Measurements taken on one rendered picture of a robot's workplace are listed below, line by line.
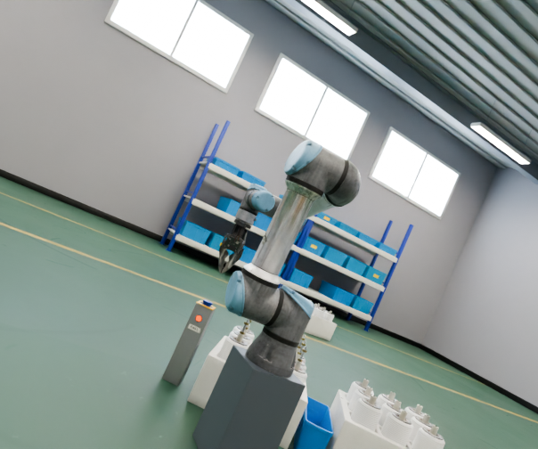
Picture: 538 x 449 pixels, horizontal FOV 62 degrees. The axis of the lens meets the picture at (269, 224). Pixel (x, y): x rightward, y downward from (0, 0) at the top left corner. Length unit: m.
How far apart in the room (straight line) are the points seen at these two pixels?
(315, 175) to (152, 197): 5.65
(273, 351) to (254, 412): 0.17
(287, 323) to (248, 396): 0.22
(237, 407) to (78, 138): 5.73
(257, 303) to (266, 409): 0.30
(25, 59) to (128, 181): 1.99
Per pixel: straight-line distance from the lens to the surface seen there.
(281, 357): 1.32
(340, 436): 1.74
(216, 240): 6.30
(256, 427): 1.36
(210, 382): 1.69
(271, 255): 1.25
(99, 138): 6.72
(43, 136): 6.74
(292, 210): 1.25
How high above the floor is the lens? 0.62
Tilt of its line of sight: 2 degrees up
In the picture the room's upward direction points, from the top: 24 degrees clockwise
